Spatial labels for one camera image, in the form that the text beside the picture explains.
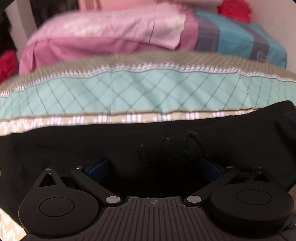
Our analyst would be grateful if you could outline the black pants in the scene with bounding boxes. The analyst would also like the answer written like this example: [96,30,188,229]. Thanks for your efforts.
[1,101,295,219]

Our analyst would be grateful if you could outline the patterned cream teal bedspread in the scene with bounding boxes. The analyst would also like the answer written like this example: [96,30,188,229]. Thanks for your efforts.
[0,51,296,241]

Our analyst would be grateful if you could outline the red clothes pile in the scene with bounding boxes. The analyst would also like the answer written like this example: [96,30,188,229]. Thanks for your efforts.
[0,50,18,83]

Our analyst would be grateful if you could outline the blue grey striped pillow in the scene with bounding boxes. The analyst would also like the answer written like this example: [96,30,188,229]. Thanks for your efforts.
[194,11,287,68]

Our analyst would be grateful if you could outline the pink pillow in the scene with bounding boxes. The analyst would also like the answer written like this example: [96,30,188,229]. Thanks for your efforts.
[19,3,199,74]

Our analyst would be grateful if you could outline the red folded cloth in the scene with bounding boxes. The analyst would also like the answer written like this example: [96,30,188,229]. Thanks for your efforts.
[218,0,252,24]

